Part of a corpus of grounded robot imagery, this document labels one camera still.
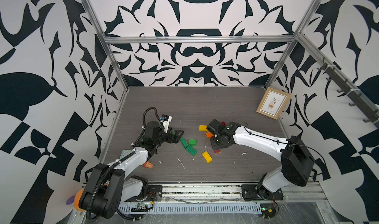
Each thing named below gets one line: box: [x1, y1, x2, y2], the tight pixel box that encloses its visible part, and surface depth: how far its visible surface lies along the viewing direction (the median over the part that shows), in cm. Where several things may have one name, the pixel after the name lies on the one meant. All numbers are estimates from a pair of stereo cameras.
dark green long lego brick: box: [180, 137, 189, 149], surface depth 91 cm
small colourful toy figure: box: [142, 160, 154, 169], surface depth 83 cm
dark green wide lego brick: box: [185, 145, 198, 156], surface depth 89 cm
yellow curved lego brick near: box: [201, 150, 213, 164], surface depth 87 cm
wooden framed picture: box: [255, 86, 292, 120], surface depth 101 cm
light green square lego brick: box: [189, 139, 197, 147], surface depth 91 cm
